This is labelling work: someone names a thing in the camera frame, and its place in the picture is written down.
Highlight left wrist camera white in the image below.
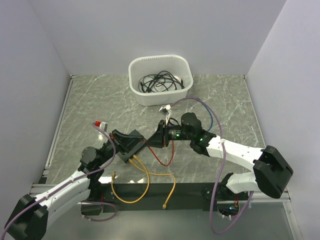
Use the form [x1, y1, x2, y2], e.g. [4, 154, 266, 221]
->
[93, 121, 108, 132]

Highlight black network switch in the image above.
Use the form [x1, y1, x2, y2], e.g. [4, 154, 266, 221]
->
[117, 129, 146, 163]

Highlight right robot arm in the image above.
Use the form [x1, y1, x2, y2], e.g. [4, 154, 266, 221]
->
[145, 112, 294, 200]

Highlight aluminium frame rail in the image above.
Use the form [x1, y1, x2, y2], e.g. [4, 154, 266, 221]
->
[31, 183, 292, 205]

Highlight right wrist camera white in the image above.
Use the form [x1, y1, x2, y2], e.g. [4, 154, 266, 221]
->
[159, 104, 172, 116]

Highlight yellow ethernet cable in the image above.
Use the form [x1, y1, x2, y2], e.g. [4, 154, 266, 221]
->
[132, 154, 177, 210]
[110, 159, 151, 205]

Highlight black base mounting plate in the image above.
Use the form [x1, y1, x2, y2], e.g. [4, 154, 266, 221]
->
[80, 182, 214, 216]

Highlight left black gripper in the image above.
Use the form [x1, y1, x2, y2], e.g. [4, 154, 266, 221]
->
[96, 129, 144, 167]

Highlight blue ethernet cable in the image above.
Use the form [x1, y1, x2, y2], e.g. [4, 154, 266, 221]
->
[196, 97, 215, 131]

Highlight white plastic tub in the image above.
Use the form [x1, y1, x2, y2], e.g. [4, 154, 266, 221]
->
[128, 54, 194, 106]

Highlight tangled black cables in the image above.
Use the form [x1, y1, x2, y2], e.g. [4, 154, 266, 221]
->
[138, 70, 186, 94]

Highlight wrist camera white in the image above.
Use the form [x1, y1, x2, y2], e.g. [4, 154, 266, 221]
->
[93, 121, 108, 132]
[159, 104, 172, 116]

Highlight red ethernet cable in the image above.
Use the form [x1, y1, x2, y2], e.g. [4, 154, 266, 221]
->
[146, 139, 175, 167]

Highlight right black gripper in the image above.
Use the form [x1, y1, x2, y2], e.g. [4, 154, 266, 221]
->
[144, 119, 194, 148]

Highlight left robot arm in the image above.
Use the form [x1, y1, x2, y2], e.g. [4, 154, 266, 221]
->
[0, 129, 145, 240]

